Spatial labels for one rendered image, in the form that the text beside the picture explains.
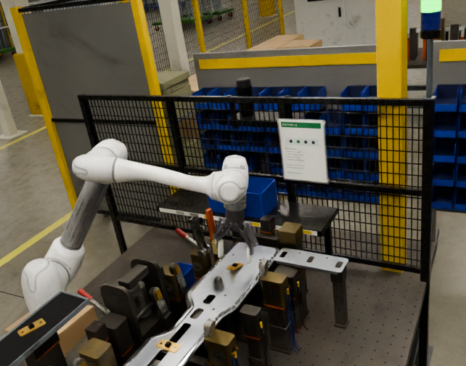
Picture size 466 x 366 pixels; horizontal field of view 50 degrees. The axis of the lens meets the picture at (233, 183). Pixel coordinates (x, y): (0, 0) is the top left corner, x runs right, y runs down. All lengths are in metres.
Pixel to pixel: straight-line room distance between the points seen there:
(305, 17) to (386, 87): 6.28
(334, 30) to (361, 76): 4.78
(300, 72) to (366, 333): 2.00
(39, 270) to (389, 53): 1.68
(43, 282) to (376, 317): 1.41
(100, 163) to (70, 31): 2.34
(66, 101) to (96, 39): 0.70
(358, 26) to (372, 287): 6.12
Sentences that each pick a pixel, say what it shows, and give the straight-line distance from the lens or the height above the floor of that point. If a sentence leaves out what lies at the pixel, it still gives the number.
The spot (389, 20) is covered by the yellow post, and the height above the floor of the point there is 1.84.
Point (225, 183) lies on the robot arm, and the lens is 1.74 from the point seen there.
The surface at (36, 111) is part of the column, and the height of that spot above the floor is 0.10.
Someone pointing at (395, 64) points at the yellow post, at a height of 1.68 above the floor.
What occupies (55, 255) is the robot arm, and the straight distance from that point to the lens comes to 2.45.
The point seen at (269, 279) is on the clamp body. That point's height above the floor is 1.05.
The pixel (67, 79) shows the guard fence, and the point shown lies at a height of 1.40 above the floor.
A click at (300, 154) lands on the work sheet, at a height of 1.28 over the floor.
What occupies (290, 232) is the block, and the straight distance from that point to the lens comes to 2.15.
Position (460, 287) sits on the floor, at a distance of 3.64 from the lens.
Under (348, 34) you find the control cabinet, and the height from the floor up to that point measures 0.76.
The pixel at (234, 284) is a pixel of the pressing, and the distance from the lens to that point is 2.00.
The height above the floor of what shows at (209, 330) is 1.08.
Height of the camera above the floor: 2.17
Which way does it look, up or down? 25 degrees down
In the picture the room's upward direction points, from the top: 9 degrees counter-clockwise
